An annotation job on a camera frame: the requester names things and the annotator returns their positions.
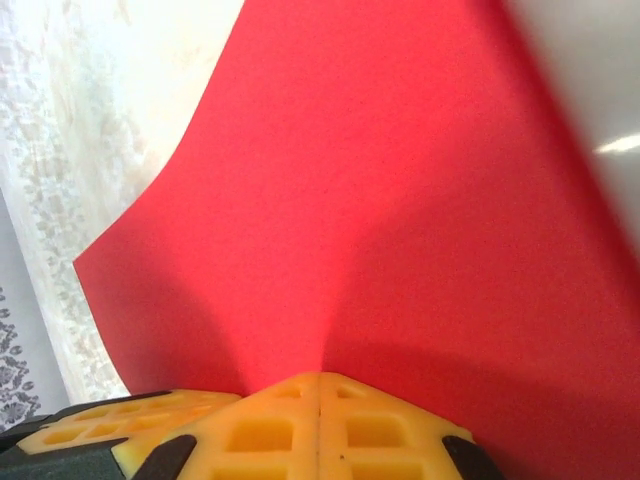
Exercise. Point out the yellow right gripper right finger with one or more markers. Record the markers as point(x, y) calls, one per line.
point(375, 435)

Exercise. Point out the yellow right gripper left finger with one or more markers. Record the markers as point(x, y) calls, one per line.
point(260, 440)

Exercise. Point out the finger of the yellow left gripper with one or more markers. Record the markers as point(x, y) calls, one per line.
point(120, 422)

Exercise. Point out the red cloth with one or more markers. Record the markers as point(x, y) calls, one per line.
point(375, 175)

